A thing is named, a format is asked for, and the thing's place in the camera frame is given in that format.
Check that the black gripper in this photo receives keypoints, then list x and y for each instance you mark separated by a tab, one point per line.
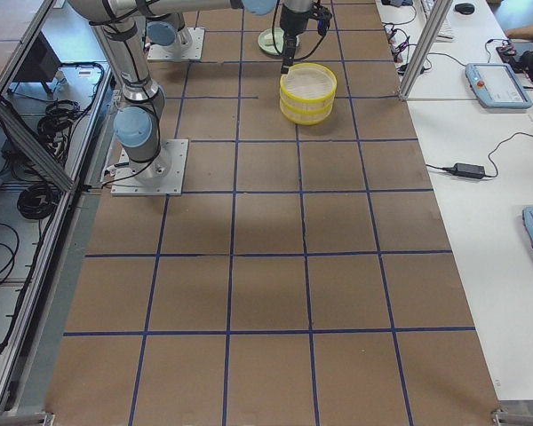
290	24

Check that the yellow steamer layer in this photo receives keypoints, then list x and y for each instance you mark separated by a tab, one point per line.
305	111
308	83

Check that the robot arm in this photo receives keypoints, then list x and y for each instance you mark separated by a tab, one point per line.
137	123

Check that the light green plate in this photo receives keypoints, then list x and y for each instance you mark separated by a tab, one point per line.
270	41

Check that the white keyboard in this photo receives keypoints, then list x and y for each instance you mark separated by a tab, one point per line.
446	33

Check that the black computer mouse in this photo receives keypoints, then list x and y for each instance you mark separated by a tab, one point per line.
464	8

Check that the teach pendant far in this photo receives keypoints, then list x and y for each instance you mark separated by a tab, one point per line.
497	86

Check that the black power adapter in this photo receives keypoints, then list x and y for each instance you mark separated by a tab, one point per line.
466	170

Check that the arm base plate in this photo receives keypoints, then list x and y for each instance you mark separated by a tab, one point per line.
168	44
165	175

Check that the aluminium frame post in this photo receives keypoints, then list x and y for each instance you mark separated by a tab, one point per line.
426	39

